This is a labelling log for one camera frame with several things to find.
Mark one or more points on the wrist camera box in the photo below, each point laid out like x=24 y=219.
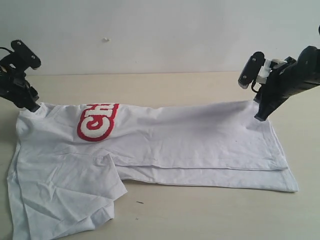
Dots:
x=251 y=69
x=27 y=58

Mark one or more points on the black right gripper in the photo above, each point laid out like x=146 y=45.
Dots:
x=284 y=80

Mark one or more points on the white t-shirt red lettering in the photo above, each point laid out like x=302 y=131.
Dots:
x=71 y=161

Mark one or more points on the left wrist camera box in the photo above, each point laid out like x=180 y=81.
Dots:
x=27 y=58

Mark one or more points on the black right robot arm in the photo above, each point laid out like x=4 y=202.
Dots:
x=310 y=60

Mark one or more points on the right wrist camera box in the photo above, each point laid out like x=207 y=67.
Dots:
x=251 y=69

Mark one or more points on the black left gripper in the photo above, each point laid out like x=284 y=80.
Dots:
x=15 y=88

